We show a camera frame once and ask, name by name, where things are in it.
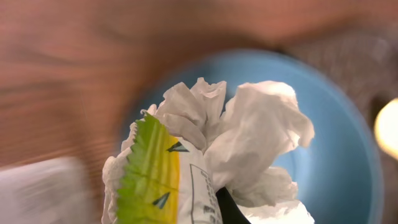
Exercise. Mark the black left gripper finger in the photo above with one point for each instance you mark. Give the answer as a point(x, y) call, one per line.
point(230, 212)

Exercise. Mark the white tissue paper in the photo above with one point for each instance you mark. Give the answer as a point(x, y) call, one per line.
point(229, 143)

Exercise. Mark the green yellow snack wrapper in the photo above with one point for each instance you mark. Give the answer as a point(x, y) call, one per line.
point(150, 186)

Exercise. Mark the dark blue plate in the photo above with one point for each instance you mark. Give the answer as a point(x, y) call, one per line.
point(339, 176)

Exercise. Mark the clear plastic waste bin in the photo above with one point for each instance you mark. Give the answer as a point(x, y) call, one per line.
point(54, 191)

